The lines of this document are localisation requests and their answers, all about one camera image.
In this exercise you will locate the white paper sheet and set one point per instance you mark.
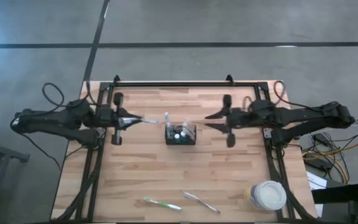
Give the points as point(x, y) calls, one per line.
point(315, 182)

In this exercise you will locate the grey metal stand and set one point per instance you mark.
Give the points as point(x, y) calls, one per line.
point(2, 152)

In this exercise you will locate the wipes canister white lid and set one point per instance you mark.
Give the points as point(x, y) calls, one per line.
point(269, 195)

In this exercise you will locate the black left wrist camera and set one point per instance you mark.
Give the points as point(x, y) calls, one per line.
point(104, 115)

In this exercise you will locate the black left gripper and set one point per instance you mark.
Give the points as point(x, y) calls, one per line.
point(117, 137)

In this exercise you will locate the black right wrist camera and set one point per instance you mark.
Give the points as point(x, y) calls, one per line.
point(241, 117)

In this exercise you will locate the black power strip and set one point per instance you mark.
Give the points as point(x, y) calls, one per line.
point(320, 163)

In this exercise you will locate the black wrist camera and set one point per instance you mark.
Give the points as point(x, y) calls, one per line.
point(104, 115)
point(241, 117)

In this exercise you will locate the black flat bar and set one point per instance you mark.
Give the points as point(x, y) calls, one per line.
point(337, 194)

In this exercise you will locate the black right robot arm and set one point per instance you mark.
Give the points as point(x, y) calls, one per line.
point(315, 116)

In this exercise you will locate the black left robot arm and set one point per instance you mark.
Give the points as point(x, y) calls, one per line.
point(51, 118)

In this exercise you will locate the black table frame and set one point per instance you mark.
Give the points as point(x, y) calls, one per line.
point(182, 84)

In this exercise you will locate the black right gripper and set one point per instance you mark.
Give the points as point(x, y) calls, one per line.
point(230, 138)

